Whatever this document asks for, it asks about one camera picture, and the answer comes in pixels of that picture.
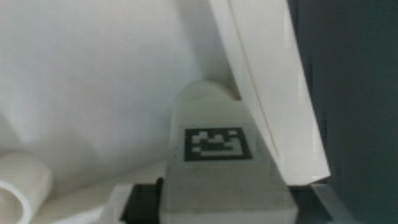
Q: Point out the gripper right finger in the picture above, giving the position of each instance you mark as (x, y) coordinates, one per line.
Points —
(322, 209)

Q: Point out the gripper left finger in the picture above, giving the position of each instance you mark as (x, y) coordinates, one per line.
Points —
(132, 207)

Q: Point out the white square tabletop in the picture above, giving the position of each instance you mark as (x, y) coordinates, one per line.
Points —
(100, 57)

